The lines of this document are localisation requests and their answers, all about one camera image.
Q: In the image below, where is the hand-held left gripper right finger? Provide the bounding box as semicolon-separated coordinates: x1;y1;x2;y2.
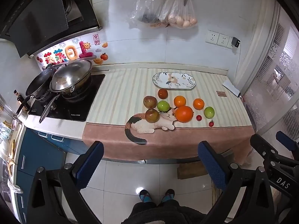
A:
197;141;276;224

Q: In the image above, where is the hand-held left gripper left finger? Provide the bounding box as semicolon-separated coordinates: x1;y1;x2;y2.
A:
23;141;105;224

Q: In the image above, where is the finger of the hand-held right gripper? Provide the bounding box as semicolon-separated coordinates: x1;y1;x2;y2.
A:
249;134;289;168
276;131;299;155

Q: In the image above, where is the large orange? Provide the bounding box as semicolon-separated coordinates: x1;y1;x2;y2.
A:
175;106;194;123

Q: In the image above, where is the small orange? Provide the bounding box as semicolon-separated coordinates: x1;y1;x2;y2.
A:
173;95;187;108
193;98;205;111

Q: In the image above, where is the oval patterned ceramic plate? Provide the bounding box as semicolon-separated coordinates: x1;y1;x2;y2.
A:
152;72;197;90

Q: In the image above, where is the cardboard piece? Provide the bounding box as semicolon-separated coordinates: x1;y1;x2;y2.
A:
177;161;209;180

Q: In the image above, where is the frosted patterned glass door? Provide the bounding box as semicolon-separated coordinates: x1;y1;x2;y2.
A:
243;5;299;140

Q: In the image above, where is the person's right blue slipper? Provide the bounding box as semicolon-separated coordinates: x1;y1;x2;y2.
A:
161;189;175;202

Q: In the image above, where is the person's blue slipper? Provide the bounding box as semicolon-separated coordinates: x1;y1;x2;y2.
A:
139;190;153;203
161;189;175;202

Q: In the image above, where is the blue kitchen cabinet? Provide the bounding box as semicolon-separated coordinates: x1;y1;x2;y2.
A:
14;127;90;224

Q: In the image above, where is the black cooktop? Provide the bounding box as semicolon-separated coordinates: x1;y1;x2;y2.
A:
28;74;105;122

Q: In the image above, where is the person's left blue slipper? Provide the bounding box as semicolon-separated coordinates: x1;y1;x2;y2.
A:
139;190;153;203

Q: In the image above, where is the white phone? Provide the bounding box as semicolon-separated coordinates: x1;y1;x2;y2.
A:
223;79;241;98

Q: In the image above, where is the person's dark clothing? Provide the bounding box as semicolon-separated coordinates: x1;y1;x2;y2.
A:
127;200;211;224

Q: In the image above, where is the striped cat print tablecloth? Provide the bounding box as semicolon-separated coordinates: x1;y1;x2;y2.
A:
82;68;255;161

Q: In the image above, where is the steel wok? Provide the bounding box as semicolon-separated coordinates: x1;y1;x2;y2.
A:
39;72;93;123

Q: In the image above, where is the steel wok pan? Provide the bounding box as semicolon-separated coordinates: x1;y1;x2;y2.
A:
50;59;92;91

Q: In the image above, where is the black frying pan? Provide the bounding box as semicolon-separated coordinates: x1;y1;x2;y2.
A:
16;65;59;116

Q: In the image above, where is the dark sauce bottle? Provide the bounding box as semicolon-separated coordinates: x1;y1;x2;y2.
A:
13;90;24;103

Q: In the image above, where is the plastic bag of eggs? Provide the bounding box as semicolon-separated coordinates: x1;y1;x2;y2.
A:
161;0;198;29

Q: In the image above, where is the black range hood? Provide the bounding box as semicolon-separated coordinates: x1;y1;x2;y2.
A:
0;0;103;59

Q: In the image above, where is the clear bag with dark contents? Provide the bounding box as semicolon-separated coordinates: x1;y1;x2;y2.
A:
127;0;170;28

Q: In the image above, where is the white charging cable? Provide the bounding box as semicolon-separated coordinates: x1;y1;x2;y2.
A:
235;47;242;84

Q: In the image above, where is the colourful festive wall sticker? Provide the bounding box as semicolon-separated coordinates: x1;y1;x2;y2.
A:
35;34;110;69

